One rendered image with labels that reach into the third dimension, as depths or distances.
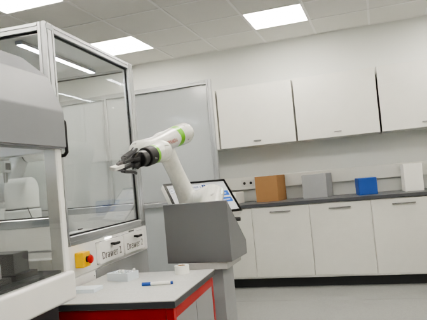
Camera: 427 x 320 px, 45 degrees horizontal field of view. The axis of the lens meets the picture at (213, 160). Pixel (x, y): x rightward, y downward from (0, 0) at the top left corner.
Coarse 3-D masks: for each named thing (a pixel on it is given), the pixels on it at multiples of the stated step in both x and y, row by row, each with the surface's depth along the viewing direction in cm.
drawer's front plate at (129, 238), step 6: (126, 234) 294; (132, 234) 302; (126, 240) 294; (132, 240) 301; (138, 240) 310; (126, 246) 293; (132, 246) 301; (138, 246) 309; (144, 246) 318; (126, 252) 292
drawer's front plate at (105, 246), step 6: (108, 240) 271; (114, 240) 278; (120, 240) 285; (96, 246) 261; (102, 246) 264; (108, 246) 270; (114, 246) 278; (102, 258) 263; (108, 258) 269; (114, 258) 276
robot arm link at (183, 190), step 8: (176, 152) 303; (168, 160) 299; (176, 160) 301; (168, 168) 300; (176, 168) 300; (168, 176) 304; (176, 176) 301; (184, 176) 303; (176, 184) 302; (184, 184) 302; (176, 192) 304; (184, 192) 302; (192, 192) 303; (184, 200) 302; (192, 200) 300
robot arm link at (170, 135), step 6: (162, 132) 276; (168, 132) 276; (174, 132) 278; (150, 138) 263; (156, 138) 265; (162, 138) 268; (168, 138) 272; (174, 138) 276; (180, 138) 280; (132, 144) 254; (138, 144) 252; (144, 144) 251; (174, 144) 277; (138, 150) 251
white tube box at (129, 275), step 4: (112, 272) 245; (116, 272) 245; (124, 272) 242; (128, 272) 241; (132, 272) 240; (136, 272) 243; (108, 276) 242; (112, 276) 241; (116, 276) 240; (120, 276) 239; (124, 276) 238; (128, 276) 237; (132, 276) 240; (136, 276) 242; (108, 280) 242; (112, 280) 241; (116, 280) 240; (120, 280) 239; (124, 280) 238; (128, 280) 237
